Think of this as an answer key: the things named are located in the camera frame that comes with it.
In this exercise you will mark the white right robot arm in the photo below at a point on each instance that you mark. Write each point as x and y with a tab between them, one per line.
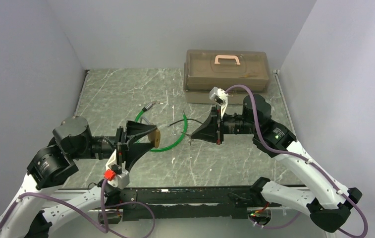
326	201

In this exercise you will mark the brown plastic toolbox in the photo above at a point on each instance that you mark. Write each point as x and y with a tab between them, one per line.
206	69

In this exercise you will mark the green cable lock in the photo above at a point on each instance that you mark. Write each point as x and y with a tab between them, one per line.
177	142

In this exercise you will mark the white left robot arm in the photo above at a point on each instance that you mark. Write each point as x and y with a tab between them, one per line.
35	213

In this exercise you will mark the brass padlock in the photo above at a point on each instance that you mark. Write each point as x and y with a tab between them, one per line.
155	136

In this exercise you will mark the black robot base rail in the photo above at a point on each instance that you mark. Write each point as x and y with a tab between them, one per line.
187	202

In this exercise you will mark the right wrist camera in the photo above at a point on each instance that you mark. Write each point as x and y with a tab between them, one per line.
220	97

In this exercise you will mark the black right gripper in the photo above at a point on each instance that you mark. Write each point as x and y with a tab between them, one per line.
208	132

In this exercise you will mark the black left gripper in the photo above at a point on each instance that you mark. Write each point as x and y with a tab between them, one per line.
135	150

